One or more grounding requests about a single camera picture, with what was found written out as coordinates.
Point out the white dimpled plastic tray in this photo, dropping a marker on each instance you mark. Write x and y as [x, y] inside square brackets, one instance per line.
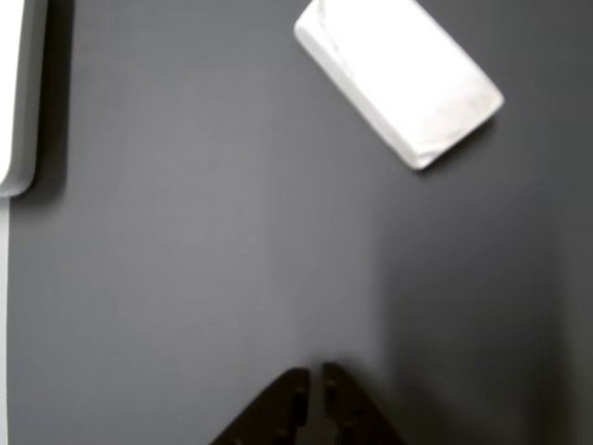
[11, 92]

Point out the grey table mat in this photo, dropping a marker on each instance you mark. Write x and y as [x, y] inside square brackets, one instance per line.
[231, 232]

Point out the white rectangular block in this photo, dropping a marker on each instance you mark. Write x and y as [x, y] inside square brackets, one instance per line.
[398, 79]

